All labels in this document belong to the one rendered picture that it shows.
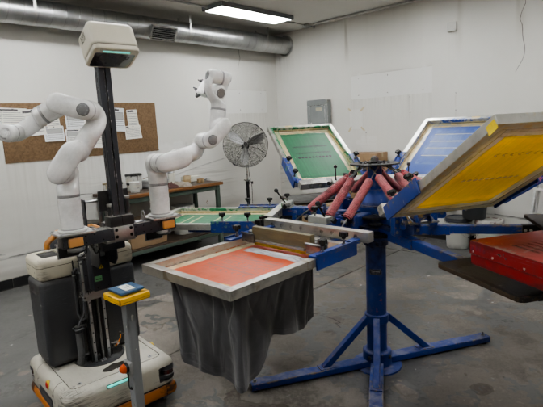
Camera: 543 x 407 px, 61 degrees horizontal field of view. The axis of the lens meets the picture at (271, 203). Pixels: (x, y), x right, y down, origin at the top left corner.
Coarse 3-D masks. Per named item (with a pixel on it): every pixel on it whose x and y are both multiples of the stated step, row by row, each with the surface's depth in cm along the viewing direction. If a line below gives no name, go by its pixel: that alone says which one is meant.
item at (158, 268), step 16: (240, 240) 240; (176, 256) 212; (192, 256) 218; (144, 272) 202; (160, 272) 193; (176, 272) 188; (272, 272) 182; (288, 272) 185; (192, 288) 178; (208, 288) 171; (224, 288) 166; (240, 288) 166; (256, 288) 172
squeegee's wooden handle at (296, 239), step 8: (256, 232) 234; (264, 232) 230; (272, 232) 226; (280, 232) 222; (288, 232) 219; (296, 232) 218; (264, 240) 231; (272, 240) 227; (280, 240) 223; (288, 240) 219; (296, 240) 216; (304, 240) 213; (312, 240) 211
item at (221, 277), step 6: (282, 252) 223; (288, 252) 223; (264, 258) 214; (270, 258) 213; (276, 258) 213; (288, 264) 203; (270, 270) 197; (210, 276) 192; (216, 276) 192; (222, 276) 191; (228, 276) 191; (234, 276) 190; (240, 276) 190; (252, 276) 189; (258, 276) 189; (216, 282) 184; (222, 282) 184; (228, 282) 184; (234, 282) 183; (240, 282) 183
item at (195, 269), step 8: (264, 248) 232; (272, 248) 232; (216, 256) 222; (224, 256) 221; (256, 256) 219; (264, 256) 218; (192, 264) 211; (200, 264) 210; (184, 272) 199; (192, 272) 199; (200, 272) 198; (208, 272) 198; (216, 272) 197
